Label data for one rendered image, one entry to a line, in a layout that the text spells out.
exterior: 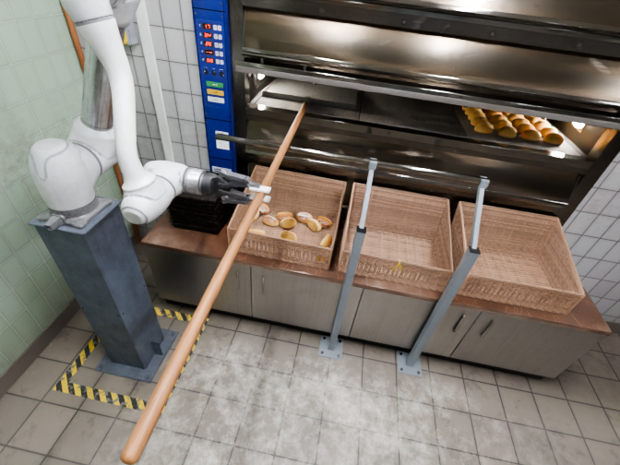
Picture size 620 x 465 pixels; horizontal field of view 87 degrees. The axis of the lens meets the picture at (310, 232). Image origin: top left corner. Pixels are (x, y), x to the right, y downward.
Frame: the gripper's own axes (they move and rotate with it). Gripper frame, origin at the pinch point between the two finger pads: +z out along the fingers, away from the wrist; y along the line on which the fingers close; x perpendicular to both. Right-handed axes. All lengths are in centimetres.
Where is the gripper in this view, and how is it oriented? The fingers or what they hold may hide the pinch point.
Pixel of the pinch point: (260, 193)
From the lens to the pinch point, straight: 115.4
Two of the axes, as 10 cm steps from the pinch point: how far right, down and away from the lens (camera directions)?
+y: -1.0, 7.6, 6.4
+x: -1.7, 6.2, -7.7
